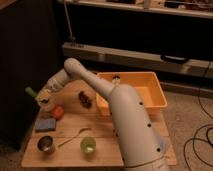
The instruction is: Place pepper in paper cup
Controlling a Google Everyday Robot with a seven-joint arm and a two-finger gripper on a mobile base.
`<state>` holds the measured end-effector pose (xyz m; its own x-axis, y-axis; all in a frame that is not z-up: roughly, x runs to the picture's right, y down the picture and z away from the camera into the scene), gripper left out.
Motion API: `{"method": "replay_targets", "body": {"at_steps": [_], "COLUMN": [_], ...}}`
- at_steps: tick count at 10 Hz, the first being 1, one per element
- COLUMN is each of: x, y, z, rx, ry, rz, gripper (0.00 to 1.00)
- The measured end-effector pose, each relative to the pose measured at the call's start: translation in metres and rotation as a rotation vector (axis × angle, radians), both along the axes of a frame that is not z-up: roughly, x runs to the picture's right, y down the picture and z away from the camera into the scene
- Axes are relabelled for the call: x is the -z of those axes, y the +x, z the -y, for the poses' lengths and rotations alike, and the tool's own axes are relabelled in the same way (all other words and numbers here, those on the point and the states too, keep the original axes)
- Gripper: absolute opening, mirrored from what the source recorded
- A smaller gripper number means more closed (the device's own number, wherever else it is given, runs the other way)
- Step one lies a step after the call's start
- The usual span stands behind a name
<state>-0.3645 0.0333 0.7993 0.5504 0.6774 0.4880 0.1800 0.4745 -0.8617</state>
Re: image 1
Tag metal pole stand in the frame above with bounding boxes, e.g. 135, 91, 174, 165
63, 0, 76, 46

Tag wooden shelf rail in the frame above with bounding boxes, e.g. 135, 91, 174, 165
62, 42, 213, 79

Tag green plastic cup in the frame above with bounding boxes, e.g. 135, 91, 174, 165
80, 137, 96, 155

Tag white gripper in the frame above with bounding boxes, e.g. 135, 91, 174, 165
37, 87, 54, 102

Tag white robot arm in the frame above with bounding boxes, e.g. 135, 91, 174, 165
37, 58, 170, 171

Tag upper shelf with items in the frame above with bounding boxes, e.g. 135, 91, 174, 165
57, 0, 213, 19

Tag black cables on floor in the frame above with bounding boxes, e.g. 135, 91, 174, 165
182, 61, 213, 171

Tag dark grape bunch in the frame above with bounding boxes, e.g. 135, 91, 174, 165
78, 91, 92, 109

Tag blue grey sponge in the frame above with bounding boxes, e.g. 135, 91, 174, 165
35, 118, 56, 132

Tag metal spoon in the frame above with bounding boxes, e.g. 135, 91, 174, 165
57, 127, 92, 148

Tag black handle on rail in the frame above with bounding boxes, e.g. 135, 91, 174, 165
160, 54, 189, 64

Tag orange plastic bin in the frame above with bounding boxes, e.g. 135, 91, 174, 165
97, 72, 167, 115

